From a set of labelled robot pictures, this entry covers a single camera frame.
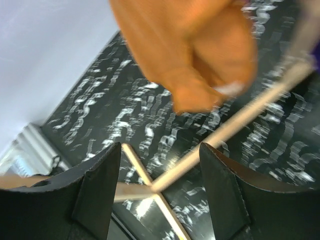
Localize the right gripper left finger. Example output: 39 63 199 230
0 143 121 240

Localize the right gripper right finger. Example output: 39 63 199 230
199 143 320 240

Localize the orange sock with cream cuff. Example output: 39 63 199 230
109 0 258 115

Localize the purple sock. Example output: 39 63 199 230
311 42 320 73

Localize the black marble pattern mat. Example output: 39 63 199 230
39 0 320 240

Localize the wooden drying rack frame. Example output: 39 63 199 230
5 62 312 240

